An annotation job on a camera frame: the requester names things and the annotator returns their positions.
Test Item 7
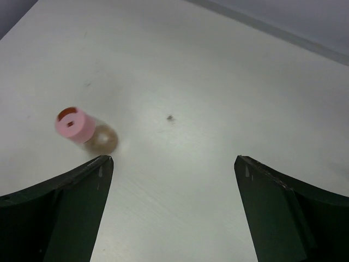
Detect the pink lid spice shaker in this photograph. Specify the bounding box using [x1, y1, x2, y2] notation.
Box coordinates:
[55, 106, 118, 156]

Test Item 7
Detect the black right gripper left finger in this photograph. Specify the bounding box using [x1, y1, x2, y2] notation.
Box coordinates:
[1, 156, 113, 261]

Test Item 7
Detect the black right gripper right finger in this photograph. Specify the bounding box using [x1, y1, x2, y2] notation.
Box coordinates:
[234, 156, 348, 262]

